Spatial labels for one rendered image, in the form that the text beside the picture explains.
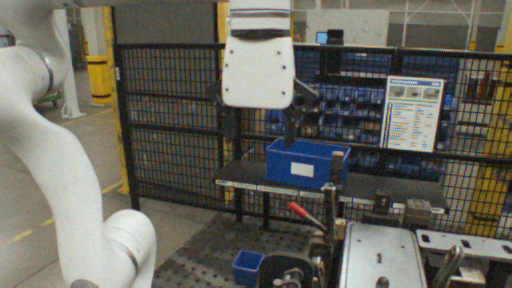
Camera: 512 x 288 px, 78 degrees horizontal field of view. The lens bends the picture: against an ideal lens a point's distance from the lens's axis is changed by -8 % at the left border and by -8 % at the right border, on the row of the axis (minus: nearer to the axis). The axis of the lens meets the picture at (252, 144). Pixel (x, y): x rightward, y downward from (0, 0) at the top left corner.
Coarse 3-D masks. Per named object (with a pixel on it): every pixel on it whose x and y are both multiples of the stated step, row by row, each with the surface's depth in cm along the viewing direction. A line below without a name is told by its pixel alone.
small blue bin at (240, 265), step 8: (240, 256) 131; (248, 256) 132; (256, 256) 131; (232, 264) 124; (240, 264) 132; (248, 264) 133; (256, 264) 132; (240, 272) 123; (248, 272) 122; (256, 272) 121; (240, 280) 124; (248, 280) 123; (256, 280) 123
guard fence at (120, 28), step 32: (128, 32) 291; (160, 32) 275; (192, 32) 263; (224, 32) 249; (128, 64) 302; (192, 64) 272; (160, 96) 295; (192, 96) 282; (160, 160) 319; (192, 160) 304; (224, 160) 285; (128, 192) 346; (192, 192) 313
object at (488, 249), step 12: (420, 240) 101; (432, 240) 101; (444, 240) 101; (456, 240) 100; (468, 240) 100; (480, 240) 100; (492, 240) 100; (444, 252) 96; (468, 252) 95; (480, 252) 94; (492, 252) 94; (504, 252) 94
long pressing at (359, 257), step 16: (352, 224) 110; (368, 224) 111; (352, 240) 102; (368, 240) 102; (384, 240) 102; (400, 240) 101; (416, 240) 102; (352, 256) 95; (368, 256) 94; (384, 256) 94; (400, 256) 94; (416, 256) 94; (352, 272) 88; (368, 272) 88; (384, 272) 88; (400, 272) 88; (416, 272) 87
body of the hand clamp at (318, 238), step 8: (320, 232) 98; (312, 240) 94; (320, 240) 94; (312, 248) 94; (320, 248) 93; (328, 248) 93; (312, 256) 95; (320, 256) 94; (328, 256) 93; (328, 264) 94; (328, 272) 95
